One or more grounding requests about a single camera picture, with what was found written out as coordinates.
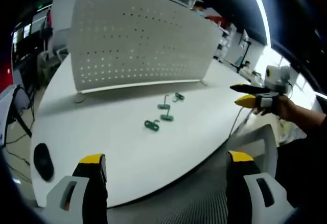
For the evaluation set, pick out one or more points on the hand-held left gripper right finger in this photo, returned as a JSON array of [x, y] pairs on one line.
[[253, 190]]

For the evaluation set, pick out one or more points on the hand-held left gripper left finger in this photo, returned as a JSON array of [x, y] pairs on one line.
[[79, 190]]

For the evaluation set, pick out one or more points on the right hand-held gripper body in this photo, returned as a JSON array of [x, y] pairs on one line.
[[277, 79]]

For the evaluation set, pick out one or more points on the green hook assembly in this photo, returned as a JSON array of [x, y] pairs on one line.
[[178, 97], [163, 103], [167, 114], [152, 125]]

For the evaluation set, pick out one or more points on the white perforated mounting plate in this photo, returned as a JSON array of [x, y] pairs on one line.
[[138, 52]]

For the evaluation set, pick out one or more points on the person's right hand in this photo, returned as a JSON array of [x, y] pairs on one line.
[[274, 106]]

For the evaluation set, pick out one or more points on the white office chair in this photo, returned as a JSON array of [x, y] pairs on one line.
[[230, 183]]

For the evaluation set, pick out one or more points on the black tripod stand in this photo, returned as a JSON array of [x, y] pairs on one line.
[[242, 55]]

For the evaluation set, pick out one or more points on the black computer mouse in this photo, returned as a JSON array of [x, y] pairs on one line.
[[44, 161]]

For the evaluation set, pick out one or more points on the black desk frame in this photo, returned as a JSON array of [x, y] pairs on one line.
[[20, 109]]

